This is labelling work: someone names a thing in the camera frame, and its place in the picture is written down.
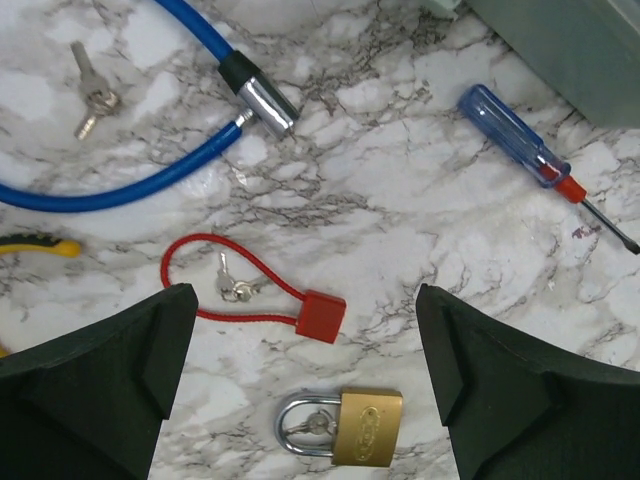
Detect clear plastic storage box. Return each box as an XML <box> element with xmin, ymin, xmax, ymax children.
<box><xmin>419</xmin><ymin>0</ymin><xmax>640</xmax><ymax>129</ymax></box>

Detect blue cable lock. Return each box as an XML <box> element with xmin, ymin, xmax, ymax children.
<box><xmin>1</xmin><ymin>1</ymin><xmax>299</xmax><ymax>213</ymax></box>

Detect yellow handled pliers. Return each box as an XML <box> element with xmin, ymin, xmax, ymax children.
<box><xmin>0</xmin><ymin>231</ymin><xmax>82</xmax><ymax>359</ymax></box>

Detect small keys on ring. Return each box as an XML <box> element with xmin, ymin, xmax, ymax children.
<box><xmin>215</xmin><ymin>252</ymin><xmax>265</xmax><ymax>303</ymax></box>

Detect padlock keys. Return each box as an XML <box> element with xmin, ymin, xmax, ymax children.
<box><xmin>286</xmin><ymin>409</ymin><xmax>337</xmax><ymax>436</ymax></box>

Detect red cable lock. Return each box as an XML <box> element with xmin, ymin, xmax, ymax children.
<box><xmin>160</xmin><ymin>233</ymin><xmax>347</xmax><ymax>344</ymax></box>

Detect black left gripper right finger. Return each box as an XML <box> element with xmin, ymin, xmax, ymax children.
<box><xmin>416</xmin><ymin>284</ymin><xmax>639</xmax><ymax>479</ymax></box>

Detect brass padlock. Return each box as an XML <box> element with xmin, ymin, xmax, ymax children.
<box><xmin>274</xmin><ymin>387</ymin><xmax>404</xmax><ymax>468</ymax></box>

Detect blue handled screwdriver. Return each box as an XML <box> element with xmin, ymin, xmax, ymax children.
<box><xmin>457</xmin><ymin>84</ymin><xmax>639</xmax><ymax>255</ymax></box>

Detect small silver key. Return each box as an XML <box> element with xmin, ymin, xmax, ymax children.
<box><xmin>70</xmin><ymin>41</ymin><xmax>121</xmax><ymax>141</ymax></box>

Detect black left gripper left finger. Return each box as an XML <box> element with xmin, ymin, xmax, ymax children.
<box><xmin>1</xmin><ymin>284</ymin><xmax>198</xmax><ymax>479</ymax></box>

